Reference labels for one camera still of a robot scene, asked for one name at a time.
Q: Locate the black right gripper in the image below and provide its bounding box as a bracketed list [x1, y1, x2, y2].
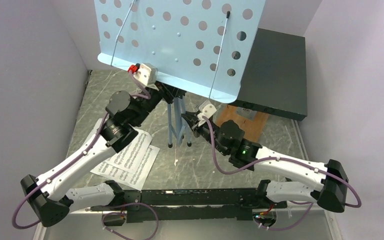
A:
[184, 111, 229, 155]

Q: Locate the light blue music stand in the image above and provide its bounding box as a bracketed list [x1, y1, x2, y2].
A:
[93, 0, 267, 149]

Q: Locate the sheet music page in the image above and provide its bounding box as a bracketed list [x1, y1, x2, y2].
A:
[90, 145, 160, 191]
[106, 128, 152, 174]

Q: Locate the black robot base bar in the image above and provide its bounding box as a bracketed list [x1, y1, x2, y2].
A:
[90, 188, 288, 223]

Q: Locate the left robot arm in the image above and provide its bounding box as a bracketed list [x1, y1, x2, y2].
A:
[20, 82, 186, 229]

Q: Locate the small grey metal plate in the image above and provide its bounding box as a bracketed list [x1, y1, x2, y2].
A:
[235, 107, 257, 121]

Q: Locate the wooden board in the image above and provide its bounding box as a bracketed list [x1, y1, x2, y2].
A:
[215, 105, 270, 142]

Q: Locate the dark green metal rack unit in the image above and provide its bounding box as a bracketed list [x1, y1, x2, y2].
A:
[231, 28, 308, 121]

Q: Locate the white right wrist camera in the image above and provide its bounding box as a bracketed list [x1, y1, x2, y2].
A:
[198, 99, 217, 119]

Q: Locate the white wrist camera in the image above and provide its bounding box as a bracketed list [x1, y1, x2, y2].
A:
[198, 99, 217, 119]
[127, 63, 158, 90]

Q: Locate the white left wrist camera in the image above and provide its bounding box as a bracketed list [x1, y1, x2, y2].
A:
[127, 63, 158, 90]

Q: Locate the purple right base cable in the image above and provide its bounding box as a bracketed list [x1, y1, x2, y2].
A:
[253, 200, 315, 232]

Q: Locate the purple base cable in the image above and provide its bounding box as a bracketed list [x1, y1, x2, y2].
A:
[101, 202, 160, 240]
[253, 200, 315, 232]

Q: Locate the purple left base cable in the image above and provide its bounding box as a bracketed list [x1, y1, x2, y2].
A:
[101, 202, 160, 240]

